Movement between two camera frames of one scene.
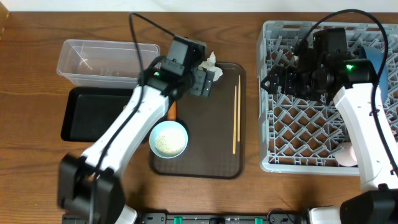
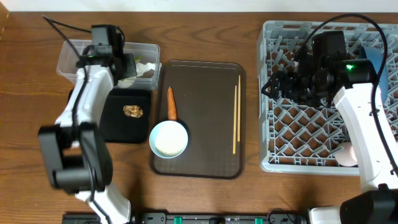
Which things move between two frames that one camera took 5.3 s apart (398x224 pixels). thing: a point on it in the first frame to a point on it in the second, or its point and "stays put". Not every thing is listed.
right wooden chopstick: [239, 110] stays put
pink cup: [347, 156] stays put
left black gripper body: [201, 83] to [128, 66]
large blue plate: [376, 56] stays put
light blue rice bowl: [168, 139] stays put
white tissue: [210, 65] to [141, 69]
